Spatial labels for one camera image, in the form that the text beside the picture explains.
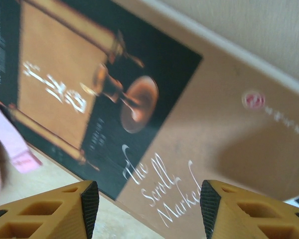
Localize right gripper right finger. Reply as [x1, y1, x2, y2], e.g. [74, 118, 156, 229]
[200, 179, 299, 239]

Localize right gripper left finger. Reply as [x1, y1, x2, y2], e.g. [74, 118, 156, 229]
[0, 180, 100, 239]

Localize pink student backpack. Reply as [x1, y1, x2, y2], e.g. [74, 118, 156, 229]
[0, 96, 43, 210]

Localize brown and black book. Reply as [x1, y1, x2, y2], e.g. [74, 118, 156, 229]
[0, 0, 299, 239]

